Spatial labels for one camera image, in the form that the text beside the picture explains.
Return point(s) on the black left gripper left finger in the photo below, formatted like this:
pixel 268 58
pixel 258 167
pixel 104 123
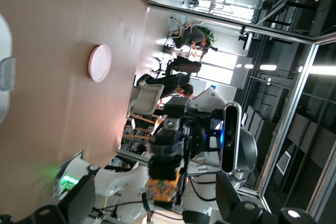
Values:
pixel 76 203

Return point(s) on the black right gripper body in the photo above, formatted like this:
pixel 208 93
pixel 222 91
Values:
pixel 200 134

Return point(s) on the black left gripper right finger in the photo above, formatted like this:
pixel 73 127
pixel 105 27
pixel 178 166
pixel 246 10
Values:
pixel 228 200

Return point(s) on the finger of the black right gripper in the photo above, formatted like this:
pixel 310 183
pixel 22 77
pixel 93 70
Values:
pixel 183 190
pixel 173 111

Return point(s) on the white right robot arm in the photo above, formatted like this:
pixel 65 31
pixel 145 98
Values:
pixel 118 179

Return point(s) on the white lidded lunch box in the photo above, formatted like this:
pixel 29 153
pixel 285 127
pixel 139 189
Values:
pixel 5 72

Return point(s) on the person in black shirt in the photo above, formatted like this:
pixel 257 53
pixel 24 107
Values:
pixel 168 85

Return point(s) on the white plastic bin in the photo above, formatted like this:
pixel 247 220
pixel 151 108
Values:
pixel 145 98

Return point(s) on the person in brown top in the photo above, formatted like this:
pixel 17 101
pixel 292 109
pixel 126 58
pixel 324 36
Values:
pixel 186 65

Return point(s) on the person in striped shirt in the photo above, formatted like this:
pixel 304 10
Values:
pixel 191 36

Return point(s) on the green potted plant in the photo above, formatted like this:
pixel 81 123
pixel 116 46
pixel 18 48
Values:
pixel 208 35

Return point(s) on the pink round plate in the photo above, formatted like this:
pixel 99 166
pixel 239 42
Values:
pixel 99 62

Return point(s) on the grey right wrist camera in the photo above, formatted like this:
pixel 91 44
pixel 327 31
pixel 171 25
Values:
pixel 231 140

